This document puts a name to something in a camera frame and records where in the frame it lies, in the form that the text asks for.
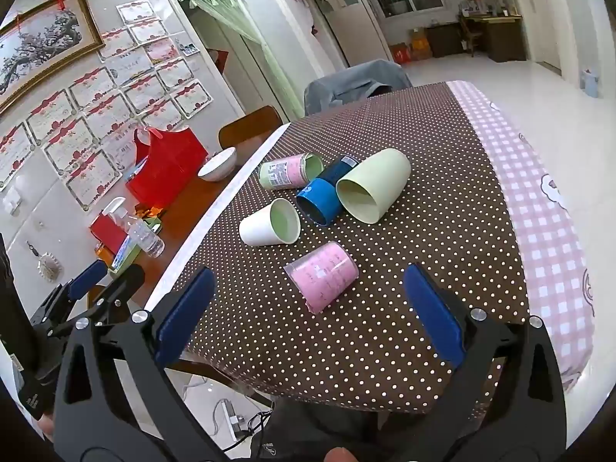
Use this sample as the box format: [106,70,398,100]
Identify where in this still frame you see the white cup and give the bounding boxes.
[239,197,301,247]

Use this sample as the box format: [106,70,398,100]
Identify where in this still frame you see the blue cup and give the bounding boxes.
[295,177,342,228]

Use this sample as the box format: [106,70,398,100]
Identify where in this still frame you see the green cup with pink label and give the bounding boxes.
[258,152,324,191]

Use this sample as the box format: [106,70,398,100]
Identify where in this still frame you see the brown polka dot tablecloth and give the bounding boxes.
[147,81,530,417]

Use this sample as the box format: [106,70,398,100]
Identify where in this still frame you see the pale green door curtain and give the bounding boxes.
[166,0,300,117]

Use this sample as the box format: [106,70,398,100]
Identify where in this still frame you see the black cable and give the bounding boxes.
[239,408,276,444]

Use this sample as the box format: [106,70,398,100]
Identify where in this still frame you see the white refrigerator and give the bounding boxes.
[315,0,393,70]

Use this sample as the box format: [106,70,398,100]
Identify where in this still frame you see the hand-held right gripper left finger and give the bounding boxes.
[52,266,241,462]

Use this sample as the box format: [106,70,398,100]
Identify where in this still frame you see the wooden chair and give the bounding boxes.
[219,105,285,151]

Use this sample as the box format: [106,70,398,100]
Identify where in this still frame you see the white bowl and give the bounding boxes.
[198,147,238,182]

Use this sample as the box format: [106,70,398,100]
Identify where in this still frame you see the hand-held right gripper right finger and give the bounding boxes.
[403,264,567,462]

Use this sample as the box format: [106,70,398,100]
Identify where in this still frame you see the white power strip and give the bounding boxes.
[219,398,247,442]

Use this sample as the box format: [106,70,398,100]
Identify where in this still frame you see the wall of framed certificates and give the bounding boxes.
[0,0,213,210]

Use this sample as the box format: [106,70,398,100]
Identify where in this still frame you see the light blue bin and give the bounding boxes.
[580,68,600,100]

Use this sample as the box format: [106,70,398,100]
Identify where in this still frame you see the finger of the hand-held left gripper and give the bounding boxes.
[48,264,146,342]
[30,259,109,334]

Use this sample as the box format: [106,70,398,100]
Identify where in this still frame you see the dark low cabinet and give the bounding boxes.
[426,22,465,57]

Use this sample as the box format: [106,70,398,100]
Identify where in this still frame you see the clear plastic bottle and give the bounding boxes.
[106,201,165,258]

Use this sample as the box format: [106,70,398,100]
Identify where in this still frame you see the gold framed tree picture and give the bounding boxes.
[0,0,105,115]

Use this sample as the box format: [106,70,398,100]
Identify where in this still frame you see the dark navy cup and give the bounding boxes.
[323,155,359,186]

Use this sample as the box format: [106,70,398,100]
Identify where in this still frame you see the yellow cardboard box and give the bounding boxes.
[409,29,432,59]

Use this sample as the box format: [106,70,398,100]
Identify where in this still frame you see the pink plastic cup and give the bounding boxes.
[284,241,359,315]

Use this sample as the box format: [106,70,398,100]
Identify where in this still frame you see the pink checked cloth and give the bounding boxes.
[445,81,591,395]

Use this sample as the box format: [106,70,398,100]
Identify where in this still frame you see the hanging wall ornament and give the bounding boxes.
[26,241,64,283]

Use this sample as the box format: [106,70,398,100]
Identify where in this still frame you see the red bag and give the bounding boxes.
[126,127,209,210]

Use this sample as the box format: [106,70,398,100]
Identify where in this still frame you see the large pale green cup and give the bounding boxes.
[335,148,411,224]

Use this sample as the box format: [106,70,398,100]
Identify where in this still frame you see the person's dark trousers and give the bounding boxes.
[249,393,484,462]

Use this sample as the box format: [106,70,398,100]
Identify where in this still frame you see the wooden desk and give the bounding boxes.
[459,13,528,62]

